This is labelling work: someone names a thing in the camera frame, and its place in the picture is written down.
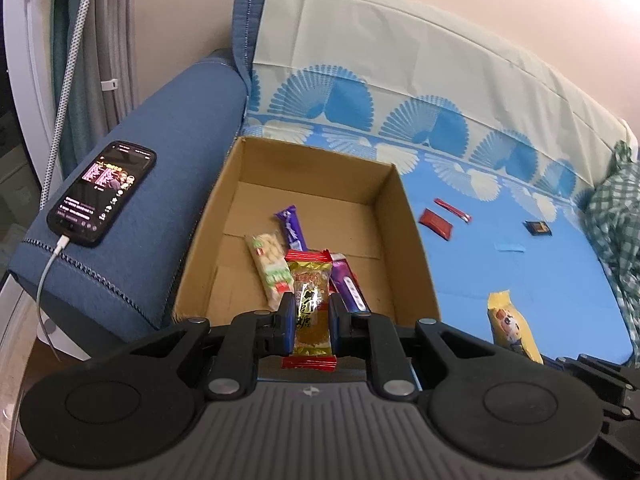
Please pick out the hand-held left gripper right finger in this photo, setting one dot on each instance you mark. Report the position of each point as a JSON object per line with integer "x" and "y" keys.
{"x": 336, "y": 322}

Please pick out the blue sofa armrest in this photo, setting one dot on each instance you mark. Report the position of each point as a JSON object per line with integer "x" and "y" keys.
{"x": 175, "y": 125}

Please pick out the black smartphone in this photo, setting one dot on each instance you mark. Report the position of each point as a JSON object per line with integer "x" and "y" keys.
{"x": 100, "y": 190}

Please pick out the black snack packet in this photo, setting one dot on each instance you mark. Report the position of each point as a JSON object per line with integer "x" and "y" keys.
{"x": 537, "y": 227}

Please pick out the green checked blanket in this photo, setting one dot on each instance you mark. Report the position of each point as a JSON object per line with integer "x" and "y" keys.
{"x": 617, "y": 220}

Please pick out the clear peanut bar packet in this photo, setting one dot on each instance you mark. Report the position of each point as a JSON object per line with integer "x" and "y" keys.
{"x": 267, "y": 260}

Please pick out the grey curtain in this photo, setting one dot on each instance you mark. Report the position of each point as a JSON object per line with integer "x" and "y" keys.
{"x": 112, "y": 35}

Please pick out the teal curtain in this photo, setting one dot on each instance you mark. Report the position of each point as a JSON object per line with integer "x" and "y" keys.
{"x": 67, "y": 60}

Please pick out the light blue stick packet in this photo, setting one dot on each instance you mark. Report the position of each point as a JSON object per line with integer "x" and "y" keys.
{"x": 510, "y": 247}

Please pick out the red snack packet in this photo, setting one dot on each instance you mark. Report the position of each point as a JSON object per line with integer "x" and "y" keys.
{"x": 437, "y": 222}

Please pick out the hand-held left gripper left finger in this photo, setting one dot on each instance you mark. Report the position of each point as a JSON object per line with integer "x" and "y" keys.
{"x": 287, "y": 322}

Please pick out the yellow snack packet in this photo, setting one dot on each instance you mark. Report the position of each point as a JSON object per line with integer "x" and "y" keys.
{"x": 512, "y": 330}

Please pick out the purple snack packet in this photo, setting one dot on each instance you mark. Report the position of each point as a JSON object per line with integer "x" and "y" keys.
{"x": 347, "y": 285}
{"x": 292, "y": 227}

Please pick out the silver and red stick packet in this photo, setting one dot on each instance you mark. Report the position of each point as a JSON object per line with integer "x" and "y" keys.
{"x": 452, "y": 210}

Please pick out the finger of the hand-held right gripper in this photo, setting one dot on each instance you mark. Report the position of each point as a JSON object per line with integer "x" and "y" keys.
{"x": 622, "y": 425}
{"x": 595, "y": 377}

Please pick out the golden candy packet red ends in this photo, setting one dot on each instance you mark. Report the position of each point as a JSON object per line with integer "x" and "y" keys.
{"x": 310, "y": 310}

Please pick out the blue fan-print sheet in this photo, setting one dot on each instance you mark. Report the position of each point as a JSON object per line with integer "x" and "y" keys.
{"x": 475, "y": 280}

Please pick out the cardboard box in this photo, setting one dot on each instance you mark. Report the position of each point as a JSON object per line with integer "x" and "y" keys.
{"x": 310, "y": 200}

